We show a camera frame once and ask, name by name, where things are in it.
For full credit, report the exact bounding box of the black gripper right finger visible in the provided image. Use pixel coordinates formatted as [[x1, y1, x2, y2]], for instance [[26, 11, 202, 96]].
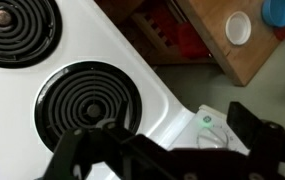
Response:
[[226, 101, 285, 180]]

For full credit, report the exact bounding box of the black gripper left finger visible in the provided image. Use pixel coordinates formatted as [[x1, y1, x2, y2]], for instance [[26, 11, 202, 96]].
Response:
[[36, 100, 190, 180]]

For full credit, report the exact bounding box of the white stove control knob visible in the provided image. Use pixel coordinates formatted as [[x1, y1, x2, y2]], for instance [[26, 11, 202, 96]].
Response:
[[196, 125, 231, 150]]

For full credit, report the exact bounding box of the black coil stove burner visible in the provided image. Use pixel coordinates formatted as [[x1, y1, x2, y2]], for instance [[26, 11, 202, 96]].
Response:
[[0, 0, 63, 69], [34, 60, 143, 154]]

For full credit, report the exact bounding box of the white electric stove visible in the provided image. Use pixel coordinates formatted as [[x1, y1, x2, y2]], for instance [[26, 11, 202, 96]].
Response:
[[0, 0, 250, 180]]

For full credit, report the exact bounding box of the light wooden table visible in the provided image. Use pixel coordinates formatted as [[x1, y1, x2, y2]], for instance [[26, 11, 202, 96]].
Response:
[[176, 0, 285, 88]]

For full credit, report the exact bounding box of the small red object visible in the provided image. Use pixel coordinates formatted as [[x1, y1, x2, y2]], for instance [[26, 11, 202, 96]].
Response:
[[273, 25, 285, 42]]

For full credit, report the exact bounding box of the white bowl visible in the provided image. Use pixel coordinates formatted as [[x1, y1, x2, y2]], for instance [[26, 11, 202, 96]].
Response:
[[224, 10, 252, 46]]

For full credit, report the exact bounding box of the red cushion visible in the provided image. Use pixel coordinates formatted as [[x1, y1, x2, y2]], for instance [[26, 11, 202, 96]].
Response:
[[176, 21, 211, 60]]

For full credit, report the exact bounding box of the blue bowl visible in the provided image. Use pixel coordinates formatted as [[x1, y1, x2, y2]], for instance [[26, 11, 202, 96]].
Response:
[[261, 0, 285, 28]]

